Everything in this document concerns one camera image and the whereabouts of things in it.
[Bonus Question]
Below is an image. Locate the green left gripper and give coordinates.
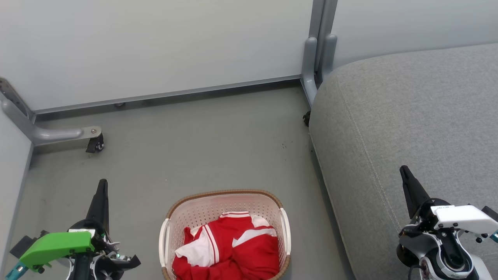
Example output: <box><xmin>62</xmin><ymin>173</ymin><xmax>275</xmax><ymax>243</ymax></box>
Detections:
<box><xmin>19</xmin><ymin>179</ymin><xmax>117</xmax><ymax>271</ymax></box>

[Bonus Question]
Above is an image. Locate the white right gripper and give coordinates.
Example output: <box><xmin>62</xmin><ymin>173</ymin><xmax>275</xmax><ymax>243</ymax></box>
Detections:
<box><xmin>400</xmin><ymin>165</ymin><xmax>498</xmax><ymax>235</ymax></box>

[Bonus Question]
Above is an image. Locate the red white striped garment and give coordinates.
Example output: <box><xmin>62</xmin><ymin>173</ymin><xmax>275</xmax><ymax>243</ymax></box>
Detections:
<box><xmin>172</xmin><ymin>211</ymin><xmax>253</xmax><ymax>280</ymax></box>

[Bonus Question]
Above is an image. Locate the grey fabric sofa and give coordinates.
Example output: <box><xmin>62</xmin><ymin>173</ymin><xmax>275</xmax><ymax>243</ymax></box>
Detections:
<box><xmin>309</xmin><ymin>43</ymin><xmax>498</xmax><ymax>280</ymax></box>

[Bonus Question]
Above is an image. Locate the grey metal partition leg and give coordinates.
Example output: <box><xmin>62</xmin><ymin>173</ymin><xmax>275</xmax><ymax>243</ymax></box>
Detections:
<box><xmin>0</xmin><ymin>77</ymin><xmax>102</xmax><ymax>146</ymax></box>

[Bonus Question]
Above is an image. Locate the white perforated laundry basket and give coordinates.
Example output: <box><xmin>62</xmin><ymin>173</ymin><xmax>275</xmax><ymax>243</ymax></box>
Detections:
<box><xmin>158</xmin><ymin>189</ymin><xmax>291</xmax><ymax>280</ymax></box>

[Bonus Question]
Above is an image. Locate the grey metal partition rail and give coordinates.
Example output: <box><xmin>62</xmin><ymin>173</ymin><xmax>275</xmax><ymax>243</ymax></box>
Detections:
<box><xmin>33</xmin><ymin>75</ymin><xmax>303</xmax><ymax>115</ymax></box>

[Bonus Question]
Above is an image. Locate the grey metal partition post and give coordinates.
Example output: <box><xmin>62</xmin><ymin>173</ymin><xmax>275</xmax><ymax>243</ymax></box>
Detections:
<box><xmin>300</xmin><ymin>0</ymin><xmax>338</xmax><ymax>107</ymax></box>

